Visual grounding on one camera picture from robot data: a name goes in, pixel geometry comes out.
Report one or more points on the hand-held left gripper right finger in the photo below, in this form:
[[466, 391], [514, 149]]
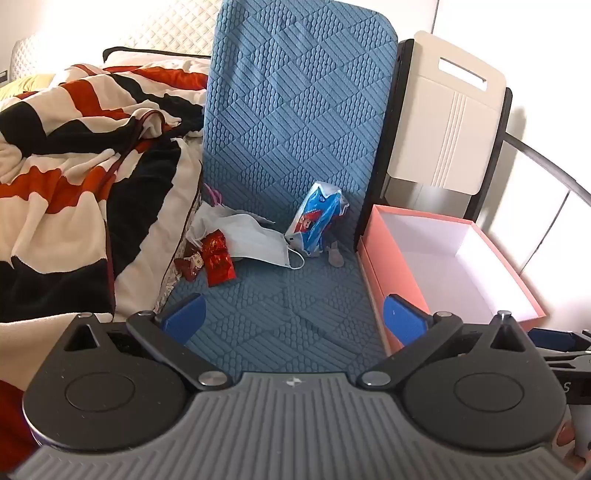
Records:
[[404, 319]]

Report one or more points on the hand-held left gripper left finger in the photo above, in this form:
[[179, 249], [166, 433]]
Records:
[[187, 316]]

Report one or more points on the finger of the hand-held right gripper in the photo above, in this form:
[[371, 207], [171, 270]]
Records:
[[551, 336]]

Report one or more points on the dark red printed candy packet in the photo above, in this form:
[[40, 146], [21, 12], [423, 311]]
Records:
[[190, 267]]

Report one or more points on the pink cardboard box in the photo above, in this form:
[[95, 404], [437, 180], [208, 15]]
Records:
[[443, 267]]

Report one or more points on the bright red foil candy packet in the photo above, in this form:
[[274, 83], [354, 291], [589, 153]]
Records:
[[218, 258]]

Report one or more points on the light blue face mask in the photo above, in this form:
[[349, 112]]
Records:
[[258, 242]]

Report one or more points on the blue tissue packet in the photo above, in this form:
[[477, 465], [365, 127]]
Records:
[[314, 217]]

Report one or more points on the person's right hand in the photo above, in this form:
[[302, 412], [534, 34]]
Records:
[[565, 434]]

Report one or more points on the floral patterned sheet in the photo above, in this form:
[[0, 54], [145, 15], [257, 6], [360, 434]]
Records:
[[166, 295]]

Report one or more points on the black curved metal tube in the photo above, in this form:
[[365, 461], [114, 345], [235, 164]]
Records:
[[549, 159]]

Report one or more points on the red black white striped blanket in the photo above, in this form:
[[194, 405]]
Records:
[[69, 161]]

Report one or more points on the blue textured mat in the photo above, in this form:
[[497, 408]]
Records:
[[286, 115]]

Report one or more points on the white pillow with black trim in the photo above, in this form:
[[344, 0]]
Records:
[[152, 56]]

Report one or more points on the white quilted headboard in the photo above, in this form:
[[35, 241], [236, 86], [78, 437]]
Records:
[[152, 27]]

